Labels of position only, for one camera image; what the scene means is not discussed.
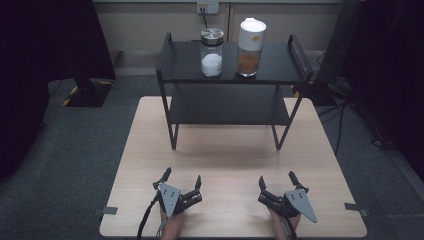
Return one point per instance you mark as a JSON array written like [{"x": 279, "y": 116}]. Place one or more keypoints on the dark curtain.
[
  {"x": 40, "y": 66},
  {"x": 393, "y": 73}
]

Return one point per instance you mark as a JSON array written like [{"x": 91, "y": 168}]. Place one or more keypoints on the grey tape piece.
[
  {"x": 110, "y": 210},
  {"x": 356, "y": 208}
]

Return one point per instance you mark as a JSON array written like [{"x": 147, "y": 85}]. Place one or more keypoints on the white lid jar brown contents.
[{"x": 250, "y": 46}]

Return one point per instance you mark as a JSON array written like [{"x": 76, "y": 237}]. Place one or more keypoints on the person's right hand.
[{"x": 281, "y": 226}]

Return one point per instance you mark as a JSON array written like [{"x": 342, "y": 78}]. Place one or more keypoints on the person's left hand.
[{"x": 173, "y": 226}]

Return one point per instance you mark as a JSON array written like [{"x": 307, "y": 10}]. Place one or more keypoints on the black two-tier shelf rack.
[{"x": 186, "y": 63}]

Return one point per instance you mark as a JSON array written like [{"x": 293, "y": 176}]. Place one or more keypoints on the black upright column stand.
[{"x": 338, "y": 46}]

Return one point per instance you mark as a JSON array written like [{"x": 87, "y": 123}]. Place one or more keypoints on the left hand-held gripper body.
[{"x": 171, "y": 200}]

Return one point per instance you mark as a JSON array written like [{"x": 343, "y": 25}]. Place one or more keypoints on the white wall outlet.
[{"x": 207, "y": 7}]

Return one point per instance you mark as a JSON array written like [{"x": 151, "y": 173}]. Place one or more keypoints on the silver lid jar white contents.
[{"x": 212, "y": 55}]

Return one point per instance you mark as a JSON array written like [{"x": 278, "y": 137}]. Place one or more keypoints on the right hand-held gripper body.
[{"x": 293, "y": 203}]

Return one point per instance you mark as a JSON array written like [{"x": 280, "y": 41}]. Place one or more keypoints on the black stand base yellow tape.
[{"x": 87, "y": 95}]

